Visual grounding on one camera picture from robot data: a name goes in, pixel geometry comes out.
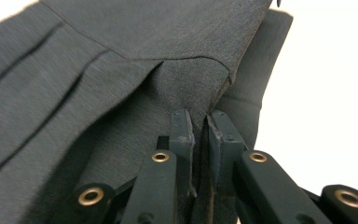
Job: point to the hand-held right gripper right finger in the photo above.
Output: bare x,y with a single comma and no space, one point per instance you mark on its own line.
225,143

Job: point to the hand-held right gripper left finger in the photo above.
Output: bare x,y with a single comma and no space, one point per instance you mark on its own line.
185,140

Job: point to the dark grey pleated skirt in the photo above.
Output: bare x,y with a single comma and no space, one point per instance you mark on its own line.
74,109

